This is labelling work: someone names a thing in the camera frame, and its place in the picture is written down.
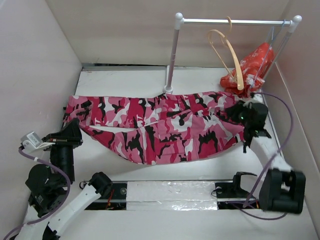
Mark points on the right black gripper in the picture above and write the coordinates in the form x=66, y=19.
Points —
x=232, y=112

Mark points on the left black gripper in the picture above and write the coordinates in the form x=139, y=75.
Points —
x=70, y=134

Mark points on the pink camouflage trousers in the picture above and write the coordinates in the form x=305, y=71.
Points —
x=164, y=129

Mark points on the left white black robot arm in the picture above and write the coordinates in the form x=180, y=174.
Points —
x=50, y=180

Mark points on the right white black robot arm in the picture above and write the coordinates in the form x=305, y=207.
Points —
x=281, y=189

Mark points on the orange white patterned garment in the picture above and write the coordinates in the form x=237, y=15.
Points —
x=230, y=85

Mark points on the silver taped white panel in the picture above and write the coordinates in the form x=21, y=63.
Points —
x=190, y=195

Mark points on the white clothes rack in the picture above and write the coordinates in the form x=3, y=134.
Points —
x=180, y=20

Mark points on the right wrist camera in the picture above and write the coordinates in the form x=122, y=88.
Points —
x=256, y=98

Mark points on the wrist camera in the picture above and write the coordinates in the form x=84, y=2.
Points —
x=31, y=142
x=256, y=98

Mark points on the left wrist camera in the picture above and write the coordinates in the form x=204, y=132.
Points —
x=31, y=142

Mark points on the black mounting rail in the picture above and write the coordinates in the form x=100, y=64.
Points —
x=227, y=196

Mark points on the light blue wire hanger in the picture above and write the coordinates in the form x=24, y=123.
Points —
x=261, y=59

